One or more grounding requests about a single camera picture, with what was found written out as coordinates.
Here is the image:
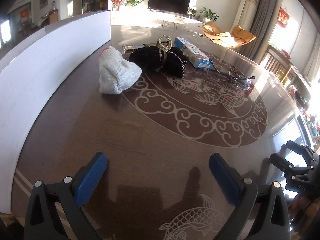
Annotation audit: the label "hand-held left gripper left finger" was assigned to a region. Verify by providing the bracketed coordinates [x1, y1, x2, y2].
[24, 152, 108, 240]

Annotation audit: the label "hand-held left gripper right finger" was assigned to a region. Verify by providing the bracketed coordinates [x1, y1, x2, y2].
[209, 153, 292, 240]

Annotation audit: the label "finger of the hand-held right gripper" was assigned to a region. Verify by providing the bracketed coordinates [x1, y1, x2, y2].
[269, 153, 314, 179]
[286, 140, 317, 160]

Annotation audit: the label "white knit glove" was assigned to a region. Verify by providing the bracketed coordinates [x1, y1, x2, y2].
[98, 47, 142, 95]

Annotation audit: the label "white cardboard box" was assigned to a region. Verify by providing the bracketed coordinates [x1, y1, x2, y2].
[0, 10, 112, 215]

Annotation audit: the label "black knit cloth white trim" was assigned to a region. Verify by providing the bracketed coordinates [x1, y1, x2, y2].
[129, 45, 187, 79]

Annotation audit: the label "patterned brown desktop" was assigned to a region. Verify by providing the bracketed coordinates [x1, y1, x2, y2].
[10, 25, 318, 240]

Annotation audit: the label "person's right hand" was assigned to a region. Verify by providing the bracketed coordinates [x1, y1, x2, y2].
[292, 197, 320, 221]

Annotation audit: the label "clear safety glasses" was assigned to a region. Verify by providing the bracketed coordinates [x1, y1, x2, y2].
[203, 59, 255, 91]

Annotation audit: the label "wooden slatted chair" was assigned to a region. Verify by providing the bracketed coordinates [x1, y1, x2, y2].
[260, 44, 293, 80]

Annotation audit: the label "orange armchair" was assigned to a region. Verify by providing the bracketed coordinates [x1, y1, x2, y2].
[230, 25, 257, 47]
[202, 22, 223, 41]

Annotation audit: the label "blue white toothpaste box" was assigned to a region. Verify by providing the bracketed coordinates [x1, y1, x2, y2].
[174, 37, 213, 69]

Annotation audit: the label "grey curtain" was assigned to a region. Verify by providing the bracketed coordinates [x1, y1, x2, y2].
[250, 0, 283, 63]

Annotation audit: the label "white standing air conditioner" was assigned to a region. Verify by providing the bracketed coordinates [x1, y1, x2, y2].
[231, 0, 258, 32]

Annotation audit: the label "pearl hair clip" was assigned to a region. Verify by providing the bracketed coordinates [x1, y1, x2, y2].
[158, 35, 172, 53]

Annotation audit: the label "large green potted plant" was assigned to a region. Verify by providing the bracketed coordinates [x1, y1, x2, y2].
[199, 6, 220, 22]

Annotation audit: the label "white television console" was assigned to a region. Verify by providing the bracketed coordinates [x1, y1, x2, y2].
[155, 12, 200, 29]

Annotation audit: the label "black television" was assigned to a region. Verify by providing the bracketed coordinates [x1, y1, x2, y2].
[147, 0, 191, 14]

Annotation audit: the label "red wall hanging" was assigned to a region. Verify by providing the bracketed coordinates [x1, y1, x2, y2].
[278, 7, 290, 28]

